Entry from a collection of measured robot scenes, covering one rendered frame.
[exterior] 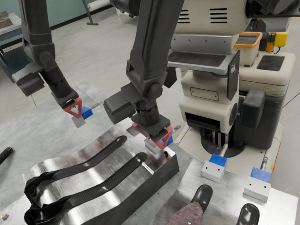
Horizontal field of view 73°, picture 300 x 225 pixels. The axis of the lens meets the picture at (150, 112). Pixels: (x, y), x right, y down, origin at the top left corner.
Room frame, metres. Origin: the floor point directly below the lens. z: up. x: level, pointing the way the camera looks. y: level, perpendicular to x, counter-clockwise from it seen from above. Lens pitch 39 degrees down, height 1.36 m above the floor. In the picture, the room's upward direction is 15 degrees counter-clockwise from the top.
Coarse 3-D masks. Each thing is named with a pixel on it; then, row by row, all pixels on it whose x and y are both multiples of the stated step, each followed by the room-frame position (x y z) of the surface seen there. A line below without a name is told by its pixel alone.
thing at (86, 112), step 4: (100, 100) 0.67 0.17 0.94; (96, 104) 0.65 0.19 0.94; (72, 108) 0.64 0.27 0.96; (84, 108) 0.63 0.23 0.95; (88, 108) 0.62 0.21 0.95; (92, 108) 0.64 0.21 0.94; (76, 112) 0.60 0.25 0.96; (84, 112) 0.61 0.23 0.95; (88, 112) 0.61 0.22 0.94; (92, 112) 0.62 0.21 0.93; (72, 116) 0.59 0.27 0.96; (84, 116) 0.61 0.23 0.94; (88, 116) 0.61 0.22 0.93; (72, 120) 0.58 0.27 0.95; (76, 120) 0.59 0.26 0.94; (80, 120) 0.59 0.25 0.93; (76, 124) 0.58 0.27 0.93; (80, 124) 0.59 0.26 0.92
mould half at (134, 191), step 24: (96, 144) 0.50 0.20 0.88; (144, 144) 0.44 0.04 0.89; (48, 168) 0.41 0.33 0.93; (96, 168) 0.40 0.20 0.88; (144, 168) 0.35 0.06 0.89; (168, 168) 0.35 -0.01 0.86; (48, 192) 0.32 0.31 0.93; (72, 192) 0.31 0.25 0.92; (120, 192) 0.30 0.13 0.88; (144, 192) 0.30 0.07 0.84; (72, 216) 0.25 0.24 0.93; (96, 216) 0.24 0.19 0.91; (120, 216) 0.26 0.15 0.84
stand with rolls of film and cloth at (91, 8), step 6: (84, 0) 5.96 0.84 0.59; (96, 0) 6.19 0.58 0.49; (102, 0) 6.22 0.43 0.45; (108, 0) 6.33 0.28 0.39; (84, 6) 5.97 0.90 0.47; (90, 6) 5.99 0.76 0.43; (96, 6) 6.07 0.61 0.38; (102, 6) 6.26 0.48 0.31; (90, 18) 5.95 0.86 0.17; (90, 24) 6.00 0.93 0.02; (96, 24) 5.76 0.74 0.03
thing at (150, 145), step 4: (176, 128) 0.46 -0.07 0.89; (172, 132) 0.45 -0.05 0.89; (144, 140) 0.43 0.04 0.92; (148, 140) 0.42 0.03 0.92; (168, 140) 0.42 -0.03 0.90; (172, 140) 0.43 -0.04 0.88; (148, 144) 0.41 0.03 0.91; (152, 144) 0.40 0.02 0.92; (168, 144) 0.42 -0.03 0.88; (148, 148) 0.42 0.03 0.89; (152, 148) 0.39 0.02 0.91; (156, 148) 0.39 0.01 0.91; (152, 152) 0.40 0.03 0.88; (156, 152) 0.39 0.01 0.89
